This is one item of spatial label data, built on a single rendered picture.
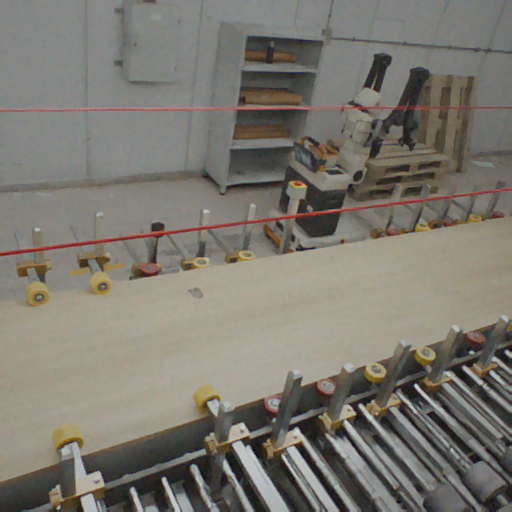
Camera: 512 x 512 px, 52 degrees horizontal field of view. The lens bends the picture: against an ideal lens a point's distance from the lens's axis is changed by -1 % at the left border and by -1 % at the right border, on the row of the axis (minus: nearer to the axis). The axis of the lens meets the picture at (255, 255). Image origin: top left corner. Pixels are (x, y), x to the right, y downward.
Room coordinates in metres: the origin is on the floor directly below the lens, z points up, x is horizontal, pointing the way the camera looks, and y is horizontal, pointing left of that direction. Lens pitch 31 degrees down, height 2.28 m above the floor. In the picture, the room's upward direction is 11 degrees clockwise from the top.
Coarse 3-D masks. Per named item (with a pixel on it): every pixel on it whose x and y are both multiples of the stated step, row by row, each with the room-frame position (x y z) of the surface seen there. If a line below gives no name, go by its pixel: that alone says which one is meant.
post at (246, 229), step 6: (252, 204) 2.34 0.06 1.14; (246, 210) 2.34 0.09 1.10; (252, 210) 2.33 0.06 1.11; (246, 216) 2.34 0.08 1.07; (252, 216) 2.34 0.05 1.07; (246, 228) 2.32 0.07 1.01; (246, 234) 2.33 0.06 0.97; (240, 240) 2.35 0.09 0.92; (246, 240) 2.33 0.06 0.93; (240, 246) 2.34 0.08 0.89; (246, 246) 2.34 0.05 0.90
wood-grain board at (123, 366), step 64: (320, 256) 2.37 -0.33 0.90; (384, 256) 2.50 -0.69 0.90; (448, 256) 2.63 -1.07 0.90; (0, 320) 1.46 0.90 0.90; (64, 320) 1.52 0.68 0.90; (128, 320) 1.59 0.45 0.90; (192, 320) 1.67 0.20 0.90; (256, 320) 1.74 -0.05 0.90; (320, 320) 1.83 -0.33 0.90; (384, 320) 1.91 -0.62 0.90; (448, 320) 2.01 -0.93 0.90; (0, 384) 1.16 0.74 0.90; (64, 384) 1.21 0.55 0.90; (128, 384) 1.27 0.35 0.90; (192, 384) 1.32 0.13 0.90; (256, 384) 1.38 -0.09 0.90; (0, 448) 0.94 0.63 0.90
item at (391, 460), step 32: (480, 352) 1.89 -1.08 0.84; (256, 448) 1.21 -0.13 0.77; (352, 448) 1.33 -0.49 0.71; (384, 448) 1.46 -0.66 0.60; (128, 480) 0.95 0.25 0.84; (192, 480) 1.07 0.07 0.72; (224, 480) 1.10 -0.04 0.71; (288, 480) 1.15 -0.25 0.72; (320, 480) 1.25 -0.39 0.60; (352, 480) 1.22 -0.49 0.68
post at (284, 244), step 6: (294, 204) 2.48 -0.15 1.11; (288, 210) 2.49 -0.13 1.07; (294, 210) 2.48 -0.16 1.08; (288, 222) 2.48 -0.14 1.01; (294, 222) 2.49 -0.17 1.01; (288, 228) 2.47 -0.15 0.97; (288, 234) 2.48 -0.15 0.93; (282, 240) 2.49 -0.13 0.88; (288, 240) 2.48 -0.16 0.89; (282, 246) 2.48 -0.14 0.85; (288, 246) 2.49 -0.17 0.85; (282, 252) 2.47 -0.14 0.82
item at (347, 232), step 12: (264, 228) 4.07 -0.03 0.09; (276, 228) 3.94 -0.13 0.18; (300, 228) 3.82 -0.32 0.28; (348, 228) 3.98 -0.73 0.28; (360, 228) 4.02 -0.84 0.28; (276, 240) 3.90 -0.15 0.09; (300, 240) 3.66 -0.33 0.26; (312, 240) 3.67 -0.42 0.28; (324, 240) 3.72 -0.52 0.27; (336, 240) 3.78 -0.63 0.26; (348, 240) 3.84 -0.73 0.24; (360, 240) 3.92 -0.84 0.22; (288, 252) 3.74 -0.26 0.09
